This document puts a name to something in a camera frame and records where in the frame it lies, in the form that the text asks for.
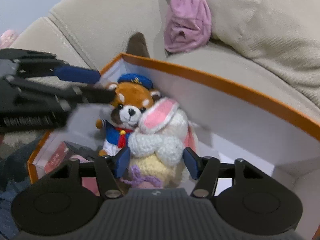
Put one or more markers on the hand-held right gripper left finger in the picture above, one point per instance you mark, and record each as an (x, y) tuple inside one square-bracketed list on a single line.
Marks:
[(122, 163)]

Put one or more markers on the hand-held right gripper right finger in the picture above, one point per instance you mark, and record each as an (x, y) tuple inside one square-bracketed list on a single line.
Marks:
[(192, 165)]

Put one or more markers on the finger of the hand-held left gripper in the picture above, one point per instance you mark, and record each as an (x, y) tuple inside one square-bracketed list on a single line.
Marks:
[(80, 75), (97, 96)]

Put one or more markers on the red panda plush toy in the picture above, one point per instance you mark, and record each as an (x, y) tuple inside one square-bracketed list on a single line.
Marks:
[(130, 110)]

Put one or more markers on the pink soft item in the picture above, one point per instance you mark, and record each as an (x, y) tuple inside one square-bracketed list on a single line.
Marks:
[(88, 183)]

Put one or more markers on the white crochet bunny plush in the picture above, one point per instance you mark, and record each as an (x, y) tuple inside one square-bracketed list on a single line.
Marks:
[(165, 135)]

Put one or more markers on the dark grey box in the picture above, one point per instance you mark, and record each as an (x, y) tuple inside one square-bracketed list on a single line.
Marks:
[(81, 148)]

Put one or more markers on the red rectangular box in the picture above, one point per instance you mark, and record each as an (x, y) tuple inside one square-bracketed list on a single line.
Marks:
[(56, 158)]

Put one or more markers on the orange cardboard box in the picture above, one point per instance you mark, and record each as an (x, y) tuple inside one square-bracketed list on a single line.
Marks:
[(250, 135)]

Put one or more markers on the beige sofa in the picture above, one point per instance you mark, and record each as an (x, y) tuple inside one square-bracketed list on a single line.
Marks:
[(100, 17)]

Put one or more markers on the person's left leg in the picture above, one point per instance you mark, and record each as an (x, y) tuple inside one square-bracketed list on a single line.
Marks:
[(138, 45)]

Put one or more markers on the pink fluffy cloth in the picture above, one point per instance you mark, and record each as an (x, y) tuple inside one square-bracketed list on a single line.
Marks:
[(8, 38)]

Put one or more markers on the pink garment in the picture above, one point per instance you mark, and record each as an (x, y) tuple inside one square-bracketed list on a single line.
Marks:
[(187, 22)]

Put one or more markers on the beige cushion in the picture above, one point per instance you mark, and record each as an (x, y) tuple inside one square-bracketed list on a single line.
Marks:
[(262, 25)]

